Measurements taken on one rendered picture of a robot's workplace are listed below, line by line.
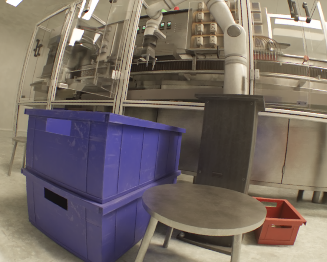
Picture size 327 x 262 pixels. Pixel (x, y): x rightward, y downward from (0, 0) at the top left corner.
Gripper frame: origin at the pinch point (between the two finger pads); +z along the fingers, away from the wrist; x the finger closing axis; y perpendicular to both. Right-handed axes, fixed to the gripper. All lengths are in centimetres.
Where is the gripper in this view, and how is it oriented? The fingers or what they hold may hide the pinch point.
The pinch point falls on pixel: (149, 68)
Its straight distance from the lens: 97.8
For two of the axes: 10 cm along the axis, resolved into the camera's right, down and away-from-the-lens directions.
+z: -1.1, 9.9, -0.1
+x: -5.2, -0.6, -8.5
